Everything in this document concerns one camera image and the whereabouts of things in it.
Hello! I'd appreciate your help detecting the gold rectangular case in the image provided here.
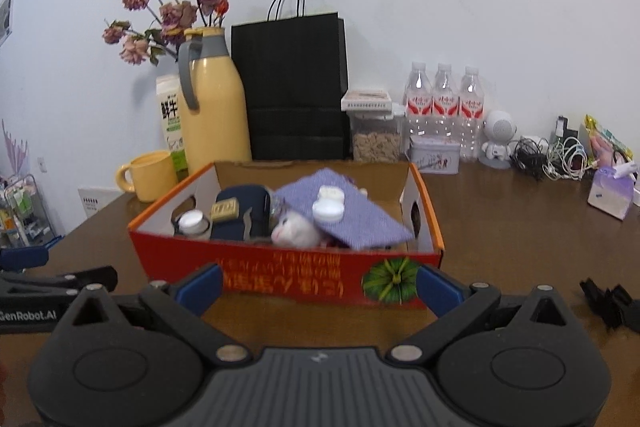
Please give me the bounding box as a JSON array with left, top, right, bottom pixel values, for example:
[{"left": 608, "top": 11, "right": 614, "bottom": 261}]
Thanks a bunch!
[{"left": 210, "top": 198, "right": 241, "bottom": 223}]

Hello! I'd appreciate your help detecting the purple tissue pack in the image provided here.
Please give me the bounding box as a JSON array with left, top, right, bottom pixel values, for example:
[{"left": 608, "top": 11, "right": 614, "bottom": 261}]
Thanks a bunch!
[{"left": 586, "top": 161, "right": 640, "bottom": 222}]

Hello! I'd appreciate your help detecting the yellow mug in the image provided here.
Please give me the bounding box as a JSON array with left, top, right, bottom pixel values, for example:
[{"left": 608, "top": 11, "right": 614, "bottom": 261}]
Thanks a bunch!
[{"left": 115, "top": 150, "right": 179, "bottom": 204}]

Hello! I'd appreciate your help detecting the clear water bottle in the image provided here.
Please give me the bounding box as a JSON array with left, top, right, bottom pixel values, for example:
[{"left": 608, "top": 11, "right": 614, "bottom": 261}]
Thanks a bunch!
[
  {"left": 404, "top": 62, "right": 433, "bottom": 148},
  {"left": 432, "top": 63, "right": 460, "bottom": 142},
  {"left": 459, "top": 67, "right": 486, "bottom": 162}
]

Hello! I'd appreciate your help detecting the purple cloth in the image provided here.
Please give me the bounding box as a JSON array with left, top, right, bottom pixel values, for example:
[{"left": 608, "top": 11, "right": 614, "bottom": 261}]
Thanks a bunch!
[{"left": 275, "top": 167, "right": 416, "bottom": 253}]

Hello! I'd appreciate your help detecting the clear seed container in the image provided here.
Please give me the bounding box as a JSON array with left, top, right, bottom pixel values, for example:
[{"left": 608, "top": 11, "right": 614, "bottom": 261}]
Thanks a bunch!
[{"left": 349, "top": 103, "right": 406, "bottom": 162}]

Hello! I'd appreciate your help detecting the navy pouch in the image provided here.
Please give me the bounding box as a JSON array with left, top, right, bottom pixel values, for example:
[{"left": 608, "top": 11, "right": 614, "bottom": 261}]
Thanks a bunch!
[{"left": 209, "top": 184, "right": 275, "bottom": 243}]

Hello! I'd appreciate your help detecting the black clip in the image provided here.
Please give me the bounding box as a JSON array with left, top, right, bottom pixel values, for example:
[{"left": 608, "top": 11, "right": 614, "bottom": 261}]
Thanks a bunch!
[{"left": 579, "top": 277, "right": 637, "bottom": 333}]

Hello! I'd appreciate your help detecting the white robot-shaped speaker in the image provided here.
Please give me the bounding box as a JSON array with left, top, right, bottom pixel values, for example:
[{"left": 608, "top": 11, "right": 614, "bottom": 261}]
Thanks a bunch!
[{"left": 478, "top": 109, "right": 516, "bottom": 168}]

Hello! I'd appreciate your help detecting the grey printed tin box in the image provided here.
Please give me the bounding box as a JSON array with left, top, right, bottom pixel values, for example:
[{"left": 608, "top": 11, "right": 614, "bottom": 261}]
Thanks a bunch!
[{"left": 405, "top": 136, "right": 462, "bottom": 175}]

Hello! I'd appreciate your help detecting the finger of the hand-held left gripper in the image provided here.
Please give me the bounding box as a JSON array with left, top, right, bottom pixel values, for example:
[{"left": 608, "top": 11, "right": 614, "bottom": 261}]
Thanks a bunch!
[
  {"left": 0, "top": 246, "right": 50, "bottom": 271},
  {"left": 0, "top": 265, "right": 119, "bottom": 297}
]

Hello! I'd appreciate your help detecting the black charger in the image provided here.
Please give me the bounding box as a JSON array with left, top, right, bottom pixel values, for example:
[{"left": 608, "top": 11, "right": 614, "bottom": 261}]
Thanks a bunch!
[{"left": 554, "top": 116, "right": 581, "bottom": 142}]

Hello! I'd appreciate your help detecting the yellow thermos jug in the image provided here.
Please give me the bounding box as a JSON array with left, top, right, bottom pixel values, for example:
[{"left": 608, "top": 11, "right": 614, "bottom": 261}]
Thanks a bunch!
[{"left": 177, "top": 27, "right": 252, "bottom": 180}]

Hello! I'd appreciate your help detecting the clear jar white lid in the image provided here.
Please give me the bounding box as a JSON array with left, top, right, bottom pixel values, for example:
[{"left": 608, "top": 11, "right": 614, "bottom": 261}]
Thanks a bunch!
[{"left": 171, "top": 209, "right": 212, "bottom": 240}]

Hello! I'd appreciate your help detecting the red cardboard box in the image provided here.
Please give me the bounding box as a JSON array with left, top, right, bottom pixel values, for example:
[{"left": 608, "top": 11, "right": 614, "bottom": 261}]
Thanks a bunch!
[{"left": 127, "top": 160, "right": 446, "bottom": 310}]

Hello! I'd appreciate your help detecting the purple ribbed object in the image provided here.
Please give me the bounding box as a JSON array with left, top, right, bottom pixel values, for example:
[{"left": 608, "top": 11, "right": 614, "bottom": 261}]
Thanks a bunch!
[{"left": 0, "top": 119, "right": 32, "bottom": 180}]

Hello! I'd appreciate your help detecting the white milk carton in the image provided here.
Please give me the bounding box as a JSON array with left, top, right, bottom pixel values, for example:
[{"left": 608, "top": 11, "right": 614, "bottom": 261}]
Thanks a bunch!
[{"left": 156, "top": 74, "right": 190, "bottom": 182}]

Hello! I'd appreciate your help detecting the wall notice paper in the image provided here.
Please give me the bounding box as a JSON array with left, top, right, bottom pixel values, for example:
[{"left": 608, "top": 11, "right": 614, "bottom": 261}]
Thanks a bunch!
[{"left": 0, "top": 0, "right": 16, "bottom": 45}]

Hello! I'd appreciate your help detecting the small white red box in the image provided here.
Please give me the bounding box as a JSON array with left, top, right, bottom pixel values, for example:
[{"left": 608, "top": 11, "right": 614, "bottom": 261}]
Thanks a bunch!
[{"left": 341, "top": 89, "right": 393, "bottom": 112}]

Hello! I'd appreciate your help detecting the colourful snack packet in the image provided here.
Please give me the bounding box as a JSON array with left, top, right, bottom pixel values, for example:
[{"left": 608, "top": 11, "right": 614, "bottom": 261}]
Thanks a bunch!
[{"left": 582, "top": 114, "right": 633, "bottom": 168}]

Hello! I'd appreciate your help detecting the white cable bundle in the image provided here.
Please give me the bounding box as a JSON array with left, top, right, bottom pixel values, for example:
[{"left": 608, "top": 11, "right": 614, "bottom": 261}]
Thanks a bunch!
[{"left": 542, "top": 139, "right": 598, "bottom": 182}]

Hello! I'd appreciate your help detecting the white bottle cap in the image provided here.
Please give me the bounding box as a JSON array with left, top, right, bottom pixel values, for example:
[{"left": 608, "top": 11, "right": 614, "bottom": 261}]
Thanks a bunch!
[{"left": 311, "top": 199, "right": 344, "bottom": 224}]

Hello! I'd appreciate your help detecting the white orange plush toy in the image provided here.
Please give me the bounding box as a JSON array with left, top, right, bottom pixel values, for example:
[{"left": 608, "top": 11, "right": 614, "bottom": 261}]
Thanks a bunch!
[{"left": 270, "top": 212, "right": 325, "bottom": 248}]

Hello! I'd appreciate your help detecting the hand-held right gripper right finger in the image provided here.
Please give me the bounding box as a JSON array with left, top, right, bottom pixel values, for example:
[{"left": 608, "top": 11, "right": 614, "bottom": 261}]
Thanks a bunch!
[{"left": 386, "top": 266, "right": 581, "bottom": 363}]

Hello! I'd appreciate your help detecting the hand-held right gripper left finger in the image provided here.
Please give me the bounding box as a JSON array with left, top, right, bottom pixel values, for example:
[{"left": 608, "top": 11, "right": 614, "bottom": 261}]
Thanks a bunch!
[{"left": 60, "top": 263, "right": 252, "bottom": 364}]

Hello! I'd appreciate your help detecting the black cable bundle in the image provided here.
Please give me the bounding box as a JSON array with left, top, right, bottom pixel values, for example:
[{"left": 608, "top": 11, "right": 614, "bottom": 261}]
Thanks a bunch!
[{"left": 510, "top": 137, "right": 551, "bottom": 180}]

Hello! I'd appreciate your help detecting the black paper bag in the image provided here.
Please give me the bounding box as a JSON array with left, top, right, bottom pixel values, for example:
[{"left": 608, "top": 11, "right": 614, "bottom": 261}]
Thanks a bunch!
[{"left": 230, "top": 0, "right": 350, "bottom": 162}]

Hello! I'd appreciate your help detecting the wire storage rack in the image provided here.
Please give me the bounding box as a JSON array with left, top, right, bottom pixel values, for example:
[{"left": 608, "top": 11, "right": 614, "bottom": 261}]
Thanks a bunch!
[{"left": 0, "top": 174, "right": 58, "bottom": 250}]

